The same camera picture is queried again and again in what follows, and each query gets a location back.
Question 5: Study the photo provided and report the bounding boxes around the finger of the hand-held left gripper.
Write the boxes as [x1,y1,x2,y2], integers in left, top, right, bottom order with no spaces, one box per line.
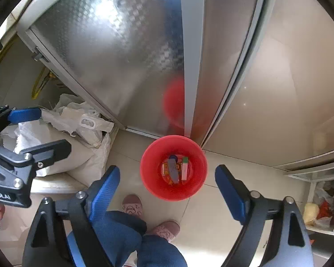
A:
[0,139,72,171]
[0,105,42,140]

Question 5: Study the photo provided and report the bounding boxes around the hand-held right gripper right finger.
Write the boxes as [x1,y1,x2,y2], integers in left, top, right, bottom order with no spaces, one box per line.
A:
[215,165,314,267]

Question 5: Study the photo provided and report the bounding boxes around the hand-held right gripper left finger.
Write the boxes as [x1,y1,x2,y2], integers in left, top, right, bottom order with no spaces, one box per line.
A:
[22,165,121,267]

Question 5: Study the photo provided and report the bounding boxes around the red plastic bucket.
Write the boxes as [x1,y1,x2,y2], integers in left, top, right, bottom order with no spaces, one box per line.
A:
[140,135,208,202]

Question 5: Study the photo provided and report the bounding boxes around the green and white medicine box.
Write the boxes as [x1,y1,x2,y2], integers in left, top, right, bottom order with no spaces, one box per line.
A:
[181,157,190,184]

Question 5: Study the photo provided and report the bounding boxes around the light blue plastic case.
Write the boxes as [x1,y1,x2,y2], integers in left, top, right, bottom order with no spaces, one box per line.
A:
[168,159,179,184]

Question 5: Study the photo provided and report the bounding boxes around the pink slipper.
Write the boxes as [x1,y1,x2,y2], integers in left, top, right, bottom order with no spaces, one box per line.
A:
[122,195,143,216]
[147,220,181,242]

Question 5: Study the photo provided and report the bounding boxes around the white woven sack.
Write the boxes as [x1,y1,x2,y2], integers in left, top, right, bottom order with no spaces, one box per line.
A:
[36,132,112,188]

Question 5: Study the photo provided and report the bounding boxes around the person's blue trouser legs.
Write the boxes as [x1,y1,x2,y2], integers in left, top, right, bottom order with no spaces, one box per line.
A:
[67,211,188,267]

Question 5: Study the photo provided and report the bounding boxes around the white storage rack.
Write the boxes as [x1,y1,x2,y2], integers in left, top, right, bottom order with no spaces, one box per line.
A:
[273,158,334,234]

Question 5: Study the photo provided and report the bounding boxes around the yellow plastic bag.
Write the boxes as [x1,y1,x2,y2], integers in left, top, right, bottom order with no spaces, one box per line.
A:
[303,202,320,226]

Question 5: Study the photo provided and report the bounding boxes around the orange plastic bag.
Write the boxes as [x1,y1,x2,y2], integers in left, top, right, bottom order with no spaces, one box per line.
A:
[317,200,334,223]

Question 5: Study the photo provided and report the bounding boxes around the frosted glass sliding door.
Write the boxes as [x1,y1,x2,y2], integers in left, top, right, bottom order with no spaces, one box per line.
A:
[17,0,190,138]

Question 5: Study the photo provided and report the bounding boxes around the smooth metal cabinet door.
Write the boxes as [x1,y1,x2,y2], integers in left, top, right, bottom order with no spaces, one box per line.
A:
[192,0,334,170]

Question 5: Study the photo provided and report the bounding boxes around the yellow hose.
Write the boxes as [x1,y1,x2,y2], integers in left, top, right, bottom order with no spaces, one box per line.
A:
[31,71,55,101]

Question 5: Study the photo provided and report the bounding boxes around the white plastic bag with handle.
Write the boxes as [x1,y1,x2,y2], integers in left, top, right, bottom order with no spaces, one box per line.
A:
[40,94,114,145]

